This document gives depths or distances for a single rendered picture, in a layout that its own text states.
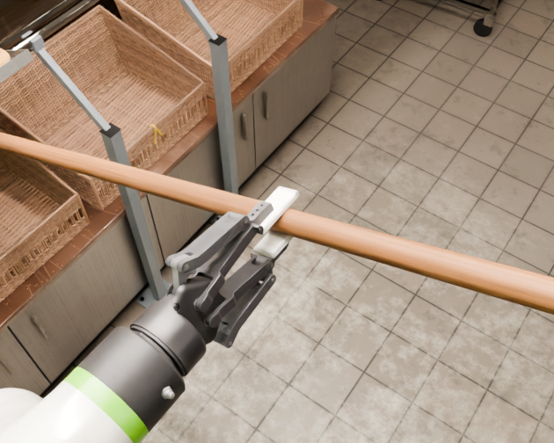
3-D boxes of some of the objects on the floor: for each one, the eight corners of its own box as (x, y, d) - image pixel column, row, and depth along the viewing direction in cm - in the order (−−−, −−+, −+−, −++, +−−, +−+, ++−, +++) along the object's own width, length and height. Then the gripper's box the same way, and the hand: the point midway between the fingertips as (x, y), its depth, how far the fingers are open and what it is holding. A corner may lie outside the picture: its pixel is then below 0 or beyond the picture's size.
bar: (-26, 408, 229) (-240, 210, 133) (200, 183, 289) (164, -63, 194) (35, 460, 218) (-152, 286, 123) (257, 215, 279) (246, -28, 184)
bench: (-183, 445, 221) (-307, 381, 174) (242, 64, 337) (236, -37, 290) (-80, 550, 202) (-188, 509, 155) (331, 108, 318) (341, 8, 271)
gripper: (93, 290, 61) (248, 142, 72) (164, 387, 70) (290, 243, 82) (142, 314, 56) (299, 152, 67) (209, 414, 66) (338, 257, 77)
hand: (277, 221), depth 73 cm, fingers closed on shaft, 3 cm apart
